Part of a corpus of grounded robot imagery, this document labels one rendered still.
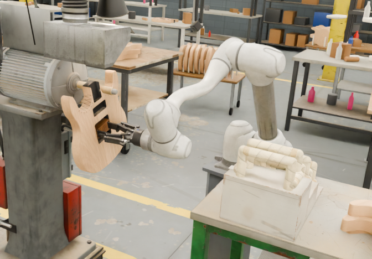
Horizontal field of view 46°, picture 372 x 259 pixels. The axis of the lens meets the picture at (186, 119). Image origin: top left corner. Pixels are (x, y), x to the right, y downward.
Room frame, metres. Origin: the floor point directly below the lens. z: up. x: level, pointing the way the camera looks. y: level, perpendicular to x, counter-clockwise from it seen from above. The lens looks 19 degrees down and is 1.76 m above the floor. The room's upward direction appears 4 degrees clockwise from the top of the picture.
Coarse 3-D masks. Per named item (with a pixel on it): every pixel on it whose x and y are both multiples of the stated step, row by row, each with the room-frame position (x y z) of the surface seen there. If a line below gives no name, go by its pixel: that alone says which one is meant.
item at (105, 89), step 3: (78, 81) 1.88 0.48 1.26; (81, 81) 1.88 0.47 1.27; (78, 84) 1.87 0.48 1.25; (81, 84) 1.86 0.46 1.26; (78, 87) 1.88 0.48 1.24; (81, 87) 1.87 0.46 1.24; (102, 87) 1.82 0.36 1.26; (105, 87) 1.82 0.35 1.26; (108, 87) 1.81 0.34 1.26; (111, 87) 1.81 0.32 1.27; (102, 90) 1.82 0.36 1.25; (105, 90) 1.81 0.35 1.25; (108, 90) 1.80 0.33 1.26; (111, 90) 1.80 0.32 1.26; (105, 93) 1.81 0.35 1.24; (108, 93) 1.80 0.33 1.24
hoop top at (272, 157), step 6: (240, 150) 1.37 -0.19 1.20; (246, 150) 1.37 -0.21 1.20; (252, 150) 1.36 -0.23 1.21; (258, 150) 1.36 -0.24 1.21; (252, 156) 1.35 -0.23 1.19; (258, 156) 1.34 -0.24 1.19; (264, 156) 1.33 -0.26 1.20; (270, 156) 1.33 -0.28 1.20; (276, 156) 1.32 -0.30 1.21; (282, 156) 1.32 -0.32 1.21; (276, 162) 1.32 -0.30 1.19; (282, 162) 1.31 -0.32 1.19; (288, 162) 1.30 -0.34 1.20; (294, 162) 1.29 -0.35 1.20
